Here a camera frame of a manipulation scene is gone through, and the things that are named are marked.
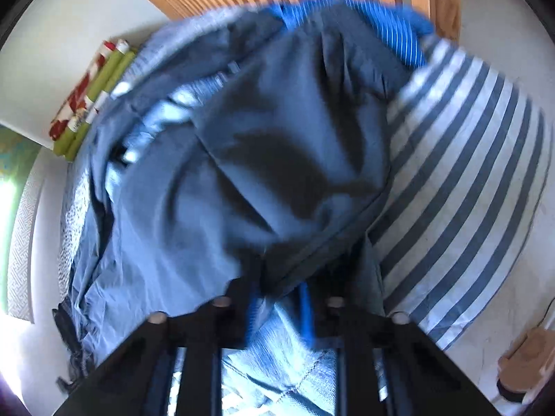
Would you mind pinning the bright blue striped cloth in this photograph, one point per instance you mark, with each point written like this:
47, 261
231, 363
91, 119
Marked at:
407, 39

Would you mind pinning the light blue denim jeans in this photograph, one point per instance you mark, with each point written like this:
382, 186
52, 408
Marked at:
277, 364

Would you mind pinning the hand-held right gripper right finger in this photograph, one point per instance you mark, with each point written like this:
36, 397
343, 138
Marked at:
308, 312

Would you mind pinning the blue white striped quilt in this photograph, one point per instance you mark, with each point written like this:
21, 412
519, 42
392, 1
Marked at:
468, 160

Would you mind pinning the green wall poster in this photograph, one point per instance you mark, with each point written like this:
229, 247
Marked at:
17, 182

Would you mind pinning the green red floral folded blanket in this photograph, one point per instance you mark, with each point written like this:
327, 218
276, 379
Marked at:
82, 104

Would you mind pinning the dark navy pants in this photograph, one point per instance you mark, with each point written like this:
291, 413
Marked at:
282, 160

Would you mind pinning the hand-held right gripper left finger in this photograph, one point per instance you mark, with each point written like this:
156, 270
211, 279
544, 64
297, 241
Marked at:
238, 312

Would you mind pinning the stack of folded dark pants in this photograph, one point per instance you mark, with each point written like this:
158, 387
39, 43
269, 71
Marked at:
69, 333

